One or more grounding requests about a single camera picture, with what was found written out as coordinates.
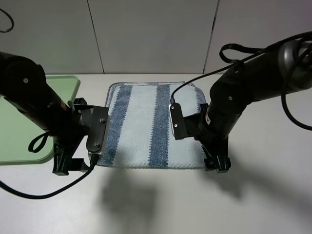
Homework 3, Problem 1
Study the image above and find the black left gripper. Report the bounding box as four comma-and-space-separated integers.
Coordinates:
52, 97, 92, 176

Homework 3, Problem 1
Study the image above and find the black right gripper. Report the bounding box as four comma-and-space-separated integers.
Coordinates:
196, 103, 231, 173

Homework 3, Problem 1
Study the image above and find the blue white striped towel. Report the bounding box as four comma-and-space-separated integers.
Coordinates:
97, 82, 205, 169

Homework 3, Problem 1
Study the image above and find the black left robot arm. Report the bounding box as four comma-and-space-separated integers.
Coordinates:
0, 52, 91, 176

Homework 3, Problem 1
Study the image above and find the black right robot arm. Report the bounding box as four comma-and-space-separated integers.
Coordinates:
196, 37, 312, 173

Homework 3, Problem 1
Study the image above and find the green plastic tray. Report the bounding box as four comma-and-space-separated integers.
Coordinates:
0, 76, 80, 165

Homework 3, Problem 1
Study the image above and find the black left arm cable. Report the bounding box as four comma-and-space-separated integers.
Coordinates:
0, 133, 98, 199

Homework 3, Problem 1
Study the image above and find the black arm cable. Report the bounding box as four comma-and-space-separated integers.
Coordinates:
0, 133, 98, 199
170, 31, 312, 130

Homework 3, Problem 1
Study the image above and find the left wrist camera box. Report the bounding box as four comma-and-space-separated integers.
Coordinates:
86, 106, 110, 154

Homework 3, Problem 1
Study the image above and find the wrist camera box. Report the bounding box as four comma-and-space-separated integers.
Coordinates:
169, 103, 187, 140
86, 106, 110, 154

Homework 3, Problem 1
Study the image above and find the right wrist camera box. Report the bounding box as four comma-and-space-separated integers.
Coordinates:
169, 103, 187, 140

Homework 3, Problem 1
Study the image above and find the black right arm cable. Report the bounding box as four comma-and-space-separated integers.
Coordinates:
170, 31, 312, 130

